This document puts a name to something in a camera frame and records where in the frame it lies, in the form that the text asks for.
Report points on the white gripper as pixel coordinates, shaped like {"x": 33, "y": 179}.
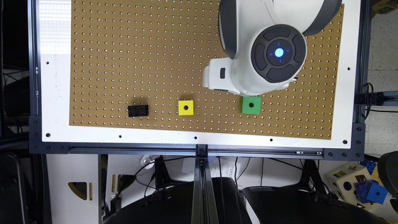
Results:
{"x": 216, "y": 75}

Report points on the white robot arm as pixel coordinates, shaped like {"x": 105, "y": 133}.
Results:
{"x": 264, "y": 42}

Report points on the green block with hole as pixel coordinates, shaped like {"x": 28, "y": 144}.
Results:
{"x": 250, "y": 104}

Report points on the yellow block with hole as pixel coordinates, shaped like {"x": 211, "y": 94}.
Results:
{"x": 186, "y": 107}

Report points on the brown pegboard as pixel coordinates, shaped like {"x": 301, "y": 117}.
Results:
{"x": 153, "y": 53}

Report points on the black toy brick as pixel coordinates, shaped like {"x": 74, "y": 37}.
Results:
{"x": 138, "y": 110}

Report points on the black chair left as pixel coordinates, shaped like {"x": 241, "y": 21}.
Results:
{"x": 177, "y": 206}

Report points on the black chair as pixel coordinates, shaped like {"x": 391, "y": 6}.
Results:
{"x": 177, "y": 206}
{"x": 278, "y": 205}

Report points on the black chair right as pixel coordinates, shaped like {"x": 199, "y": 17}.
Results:
{"x": 278, "y": 205}

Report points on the cream shape sorter box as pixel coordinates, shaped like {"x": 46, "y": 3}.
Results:
{"x": 342, "y": 180}

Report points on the white panel with cutouts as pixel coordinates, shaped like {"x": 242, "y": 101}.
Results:
{"x": 75, "y": 188}

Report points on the blue toy brick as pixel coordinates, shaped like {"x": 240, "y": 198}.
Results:
{"x": 370, "y": 165}

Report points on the blue cube with hole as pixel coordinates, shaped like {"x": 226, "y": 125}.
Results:
{"x": 375, "y": 193}

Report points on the dark aluminium table frame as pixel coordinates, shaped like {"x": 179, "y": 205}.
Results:
{"x": 49, "y": 25}

